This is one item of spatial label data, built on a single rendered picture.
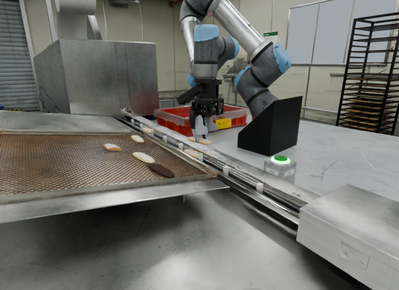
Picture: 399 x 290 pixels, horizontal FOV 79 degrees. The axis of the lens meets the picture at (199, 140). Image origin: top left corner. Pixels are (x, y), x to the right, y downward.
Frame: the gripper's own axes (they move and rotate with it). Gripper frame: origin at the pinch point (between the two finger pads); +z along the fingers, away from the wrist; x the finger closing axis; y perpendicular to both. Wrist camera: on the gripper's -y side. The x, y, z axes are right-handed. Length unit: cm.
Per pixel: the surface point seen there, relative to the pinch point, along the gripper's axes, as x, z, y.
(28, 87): 171, 38, -687
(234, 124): 59, 10, -19
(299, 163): 25.7, 11.0, 27.8
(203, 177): -18.9, 3.3, 16.0
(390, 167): 43, 11, 55
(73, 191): -47.0, -1.8, 7.0
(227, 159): 3.6, 7.1, 9.3
